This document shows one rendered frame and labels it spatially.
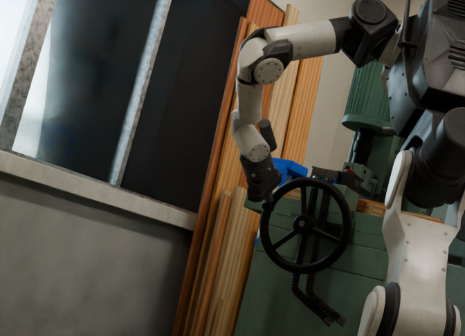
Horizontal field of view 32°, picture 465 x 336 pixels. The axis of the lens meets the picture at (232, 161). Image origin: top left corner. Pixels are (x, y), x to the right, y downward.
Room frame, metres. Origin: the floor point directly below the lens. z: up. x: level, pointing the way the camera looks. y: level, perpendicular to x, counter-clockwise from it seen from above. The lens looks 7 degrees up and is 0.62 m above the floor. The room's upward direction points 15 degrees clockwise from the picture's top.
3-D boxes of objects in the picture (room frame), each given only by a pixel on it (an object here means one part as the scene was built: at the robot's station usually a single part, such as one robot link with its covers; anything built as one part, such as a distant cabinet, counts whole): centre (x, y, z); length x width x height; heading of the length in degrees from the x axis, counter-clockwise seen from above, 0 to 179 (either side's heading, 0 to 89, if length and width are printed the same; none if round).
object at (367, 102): (2.72, -0.41, 1.35); 0.18 x 0.18 x 0.31
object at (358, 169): (2.74, -0.42, 1.03); 0.14 x 0.07 x 0.09; 152
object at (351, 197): (2.55, -0.32, 0.91); 0.15 x 0.14 x 0.09; 62
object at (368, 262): (2.83, -0.47, 0.76); 0.57 x 0.45 x 0.09; 152
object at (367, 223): (2.63, -0.36, 0.87); 0.61 x 0.30 x 0.06; 62
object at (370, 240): (2.67, -0.38, 0.82); 0.40 x 0.21 x 0.04; 62
